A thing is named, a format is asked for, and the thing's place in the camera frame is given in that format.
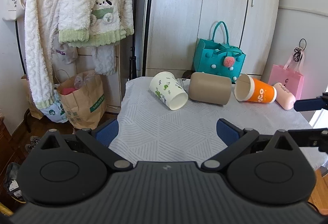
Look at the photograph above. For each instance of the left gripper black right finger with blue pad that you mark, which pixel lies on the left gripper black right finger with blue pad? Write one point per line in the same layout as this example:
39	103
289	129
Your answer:
238	141

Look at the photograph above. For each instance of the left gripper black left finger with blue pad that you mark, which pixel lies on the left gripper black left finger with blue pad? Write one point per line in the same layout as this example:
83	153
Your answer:
97	142

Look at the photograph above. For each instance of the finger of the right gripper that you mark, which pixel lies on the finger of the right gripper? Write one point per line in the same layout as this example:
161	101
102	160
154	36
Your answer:
311	138
313	104

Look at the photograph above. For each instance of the white paper cup green pattern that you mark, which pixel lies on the white paper cup green pattern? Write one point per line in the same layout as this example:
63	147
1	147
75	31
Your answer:
167	88

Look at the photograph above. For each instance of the pink plastic cup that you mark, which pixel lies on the pink plastic cup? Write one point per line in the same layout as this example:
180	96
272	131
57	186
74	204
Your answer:
284	97

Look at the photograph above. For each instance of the orange paper cup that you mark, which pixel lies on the orange paper cup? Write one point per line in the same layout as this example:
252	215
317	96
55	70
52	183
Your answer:
248	89

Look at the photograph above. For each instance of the tan cylindrical cup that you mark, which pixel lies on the tan cylindrical cup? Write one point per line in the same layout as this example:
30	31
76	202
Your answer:
209	88

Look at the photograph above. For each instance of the pink gift bag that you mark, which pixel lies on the pink gift bag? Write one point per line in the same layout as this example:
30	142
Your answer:
291	78

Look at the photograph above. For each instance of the brown paper shopping bag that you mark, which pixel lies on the brown paper shopping bag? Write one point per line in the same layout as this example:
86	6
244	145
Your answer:
83	99

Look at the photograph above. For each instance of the white green plastic bag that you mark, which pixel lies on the white green plastic bag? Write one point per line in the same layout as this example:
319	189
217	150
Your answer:
55	112

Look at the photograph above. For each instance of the white patterned tablecloth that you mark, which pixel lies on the white patterned tablecloth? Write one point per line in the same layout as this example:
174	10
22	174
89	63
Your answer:
150	131

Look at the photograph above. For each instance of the shoes on floor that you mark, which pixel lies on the shoes on floor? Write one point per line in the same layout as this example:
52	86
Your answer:
33	142

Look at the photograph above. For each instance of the teal felt handbag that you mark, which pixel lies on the teal felt handbag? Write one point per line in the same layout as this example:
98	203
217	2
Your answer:
220	59

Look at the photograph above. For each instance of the white fluffy robe green trim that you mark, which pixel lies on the white fluffy robe green trim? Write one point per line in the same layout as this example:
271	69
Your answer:
97	24

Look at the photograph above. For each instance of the white wardrobe cabinet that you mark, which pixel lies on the white wardrobe cabinet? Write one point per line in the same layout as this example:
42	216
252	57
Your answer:
174	27

